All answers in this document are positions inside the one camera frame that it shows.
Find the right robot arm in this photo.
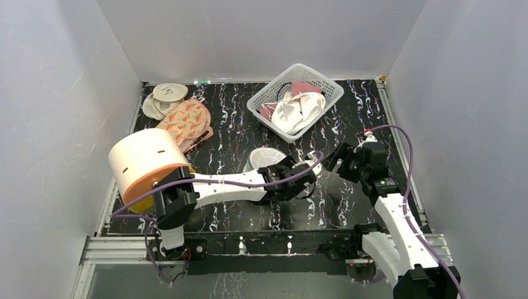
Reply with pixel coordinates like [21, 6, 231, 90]
[322, 141, 461, 298]

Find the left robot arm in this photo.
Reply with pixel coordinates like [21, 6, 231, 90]
[153, 155, 322, 260]

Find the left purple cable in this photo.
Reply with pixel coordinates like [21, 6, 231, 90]
[110, 150, 324, 285]

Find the white plastic laundry basket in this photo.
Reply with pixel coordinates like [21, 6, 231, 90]
[247, 64, 344, 143]

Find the white orange cylindrical container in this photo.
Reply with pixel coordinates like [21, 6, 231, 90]
[108, 128, 190, 205]

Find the white crumpled cloth bag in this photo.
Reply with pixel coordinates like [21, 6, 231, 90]
[259, 92, 326, 135]

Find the white mesh laundry bag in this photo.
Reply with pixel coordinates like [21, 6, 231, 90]
[242, 147, 315, 200]

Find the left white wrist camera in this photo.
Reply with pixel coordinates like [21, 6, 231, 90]
[293, 151, 324, 175]

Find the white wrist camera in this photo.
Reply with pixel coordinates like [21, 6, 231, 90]
[293, 151, 324, 175]
[355, 129, 378, 151]

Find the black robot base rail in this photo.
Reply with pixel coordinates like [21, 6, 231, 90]
[146, 230, 380, 283]

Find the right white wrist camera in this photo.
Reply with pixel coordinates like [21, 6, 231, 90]
[355, 129, 378, 151]

